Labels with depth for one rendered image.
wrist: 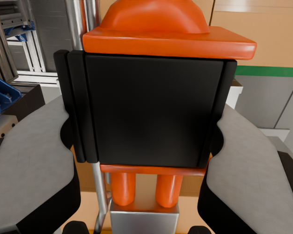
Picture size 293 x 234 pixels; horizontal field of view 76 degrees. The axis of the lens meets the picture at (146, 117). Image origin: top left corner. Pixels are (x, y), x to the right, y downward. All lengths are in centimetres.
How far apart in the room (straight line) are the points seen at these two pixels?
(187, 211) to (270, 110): 138
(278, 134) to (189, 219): 151
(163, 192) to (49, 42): 111
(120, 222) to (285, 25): 80
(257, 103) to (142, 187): 151
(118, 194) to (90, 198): 27
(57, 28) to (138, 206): 107
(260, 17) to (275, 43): 11
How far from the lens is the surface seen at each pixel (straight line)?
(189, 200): 43
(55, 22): 117
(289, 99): 176
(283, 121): 187
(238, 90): 79
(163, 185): 16
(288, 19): 86
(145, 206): 18
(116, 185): 16
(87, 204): 46
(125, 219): 19
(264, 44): 84
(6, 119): 52
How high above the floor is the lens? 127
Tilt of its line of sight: 57 degrees down
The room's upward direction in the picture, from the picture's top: 178 degrees counter-clockwise
